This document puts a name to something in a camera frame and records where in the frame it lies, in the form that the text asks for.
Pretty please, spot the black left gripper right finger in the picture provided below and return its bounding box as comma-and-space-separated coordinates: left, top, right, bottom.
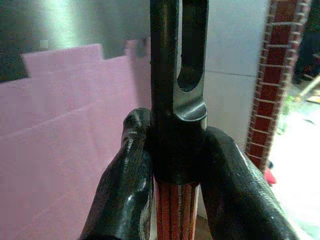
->
199, 125, 301, 240

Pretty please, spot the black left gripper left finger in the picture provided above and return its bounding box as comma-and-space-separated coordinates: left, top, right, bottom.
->
79, 107, 154, 240

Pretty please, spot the yellow dustpan with red handle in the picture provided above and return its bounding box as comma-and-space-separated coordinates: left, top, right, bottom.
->
149, 0, 210, 240

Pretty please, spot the bright pink cushion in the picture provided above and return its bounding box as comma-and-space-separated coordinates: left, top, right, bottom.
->
263, 167, 277, 185

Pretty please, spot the pink foam mat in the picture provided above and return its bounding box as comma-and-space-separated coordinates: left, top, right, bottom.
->
0, 39, 153, 240

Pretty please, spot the green bag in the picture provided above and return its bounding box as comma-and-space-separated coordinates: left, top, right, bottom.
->
284, 93, 295, 111

